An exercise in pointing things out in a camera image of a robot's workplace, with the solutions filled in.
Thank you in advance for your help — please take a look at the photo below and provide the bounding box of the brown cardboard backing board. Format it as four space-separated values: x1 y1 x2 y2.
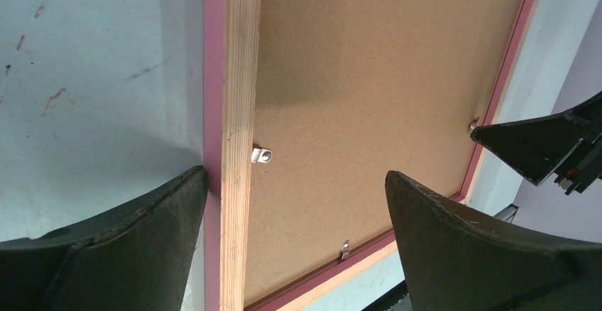
243 0 523 307

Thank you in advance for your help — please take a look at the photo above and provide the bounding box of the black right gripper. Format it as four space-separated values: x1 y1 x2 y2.
471 92 601 195

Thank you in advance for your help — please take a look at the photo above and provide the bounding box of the pink wooden picture frame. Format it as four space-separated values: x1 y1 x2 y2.
205 0 537 310

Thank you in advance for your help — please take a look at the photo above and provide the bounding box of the small metal retaining tab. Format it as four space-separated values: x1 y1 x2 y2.
469 117 479 133
339 240 350 261

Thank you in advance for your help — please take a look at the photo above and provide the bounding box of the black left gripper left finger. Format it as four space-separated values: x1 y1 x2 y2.
1 166 208 310

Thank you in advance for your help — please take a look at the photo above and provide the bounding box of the aluminium rail front beam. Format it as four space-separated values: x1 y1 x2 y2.
494 204 519 224

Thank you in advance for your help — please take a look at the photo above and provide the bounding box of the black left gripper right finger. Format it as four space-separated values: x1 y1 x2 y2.
385 171 601 310

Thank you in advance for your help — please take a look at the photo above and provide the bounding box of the silver metal hanger clip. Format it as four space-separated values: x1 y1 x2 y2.
251 146 273 163

